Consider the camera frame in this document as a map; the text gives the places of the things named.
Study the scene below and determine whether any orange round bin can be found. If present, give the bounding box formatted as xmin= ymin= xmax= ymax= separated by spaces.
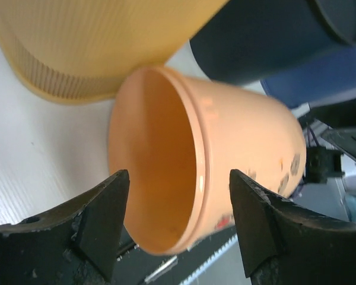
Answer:
xmin=108 ymin=66 xmax=306 ymax=255

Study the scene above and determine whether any blue plastic bucket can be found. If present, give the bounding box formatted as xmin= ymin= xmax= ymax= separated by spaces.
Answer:
xmin=260 ymin=46 xmax=356 ymax=109

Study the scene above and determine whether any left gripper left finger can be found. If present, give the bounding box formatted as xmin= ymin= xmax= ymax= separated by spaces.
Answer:
xmin=0 ymin=170 xmax=130 ymax=284

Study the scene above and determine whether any black cylindrical bin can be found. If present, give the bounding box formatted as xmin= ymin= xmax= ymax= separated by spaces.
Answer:
xmin=190 ymin=0 xmax=356 ymax=85

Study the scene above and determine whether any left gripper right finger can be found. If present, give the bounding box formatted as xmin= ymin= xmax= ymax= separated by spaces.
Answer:
xmin=229 ymin=169 xmax=356 ymax=284

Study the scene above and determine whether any yellow slatted basket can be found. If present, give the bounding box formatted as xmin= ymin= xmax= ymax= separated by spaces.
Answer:
xmin=0 ymin=1 xmax=225 ymax=104

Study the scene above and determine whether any white slotted cable duct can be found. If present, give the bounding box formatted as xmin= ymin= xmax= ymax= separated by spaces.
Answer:
xmin=179 ymin=235 xmax=238 ymax=285

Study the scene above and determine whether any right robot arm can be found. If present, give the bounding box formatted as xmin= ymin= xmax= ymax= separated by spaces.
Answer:
xmin=299 ymin=98 xmax=356 ymax=184

